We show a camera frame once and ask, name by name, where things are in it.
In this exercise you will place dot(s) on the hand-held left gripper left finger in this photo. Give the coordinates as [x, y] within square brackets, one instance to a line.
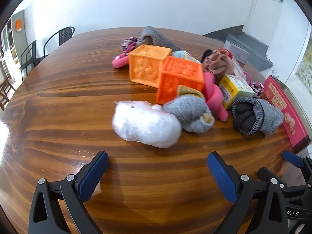
[93, 171]

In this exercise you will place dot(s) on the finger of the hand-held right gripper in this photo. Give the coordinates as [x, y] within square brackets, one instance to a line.
[292, 158]
[265, 173]

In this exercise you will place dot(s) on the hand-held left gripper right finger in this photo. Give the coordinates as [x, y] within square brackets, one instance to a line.
[221, 173]

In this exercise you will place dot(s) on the red metal tin container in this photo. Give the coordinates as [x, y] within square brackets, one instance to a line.
[285, 109]

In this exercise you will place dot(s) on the dark grey sock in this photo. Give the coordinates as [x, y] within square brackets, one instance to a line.
[251, 117]

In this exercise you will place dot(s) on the light grey sock pair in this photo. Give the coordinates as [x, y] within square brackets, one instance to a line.
[187, 113]

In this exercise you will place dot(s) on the white plastic-wrapped fluffy bundle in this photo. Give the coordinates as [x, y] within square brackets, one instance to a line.
[146, 124]

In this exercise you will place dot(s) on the knotted pink foam roller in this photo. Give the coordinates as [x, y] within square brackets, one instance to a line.
[213, 95]

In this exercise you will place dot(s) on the pink leopard fluffy sock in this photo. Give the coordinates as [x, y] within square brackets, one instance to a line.
[257, 86]
[129, 43]

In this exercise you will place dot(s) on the yellow white small carton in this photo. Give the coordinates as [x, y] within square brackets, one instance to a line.
[231, 89]

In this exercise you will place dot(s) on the white plastic packet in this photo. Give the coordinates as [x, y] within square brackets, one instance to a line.
[240, 71]

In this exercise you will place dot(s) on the dark orange embossed cube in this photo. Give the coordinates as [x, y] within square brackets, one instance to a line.
[180, 78]

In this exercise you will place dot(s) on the beige knotted stocking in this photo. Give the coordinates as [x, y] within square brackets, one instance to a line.
[217, 64]

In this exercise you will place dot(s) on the light orange embossed cube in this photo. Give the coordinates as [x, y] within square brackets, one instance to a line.
[146, 65]

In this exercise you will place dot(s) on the red soft ball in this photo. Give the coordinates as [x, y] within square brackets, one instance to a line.
[226, 53]

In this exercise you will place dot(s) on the black fuzzy sock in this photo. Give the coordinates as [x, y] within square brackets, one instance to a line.
[207, 53]

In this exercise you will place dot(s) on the pastel cream sock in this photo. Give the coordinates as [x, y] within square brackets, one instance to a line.
[181, 54]

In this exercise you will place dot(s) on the grey knit sock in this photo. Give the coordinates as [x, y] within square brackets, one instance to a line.
[158, 39]

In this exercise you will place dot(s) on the grey stairs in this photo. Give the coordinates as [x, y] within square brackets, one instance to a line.
[258, 51]

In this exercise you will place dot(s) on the grey cardboard box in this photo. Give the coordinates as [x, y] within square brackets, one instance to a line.
[237, 52]

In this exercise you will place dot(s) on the wooden chair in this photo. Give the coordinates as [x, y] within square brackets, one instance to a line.
[6, 87]

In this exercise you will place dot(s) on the black mesh-back chair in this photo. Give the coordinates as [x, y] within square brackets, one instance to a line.
[65, 33]

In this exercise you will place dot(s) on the grey cabinet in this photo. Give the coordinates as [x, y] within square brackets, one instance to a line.
[20, 43]

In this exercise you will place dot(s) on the white shelf unit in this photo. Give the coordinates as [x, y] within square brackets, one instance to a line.
[7, 51]

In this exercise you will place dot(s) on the white door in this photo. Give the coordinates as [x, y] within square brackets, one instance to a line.
[263, 12]

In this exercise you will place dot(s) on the orange sign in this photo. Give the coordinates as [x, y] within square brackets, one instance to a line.
[19, 25]

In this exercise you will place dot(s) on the wall poster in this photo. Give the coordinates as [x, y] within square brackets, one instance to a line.
[306, 70]

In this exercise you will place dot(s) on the black metal frame chair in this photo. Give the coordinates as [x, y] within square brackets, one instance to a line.
[31, 51]

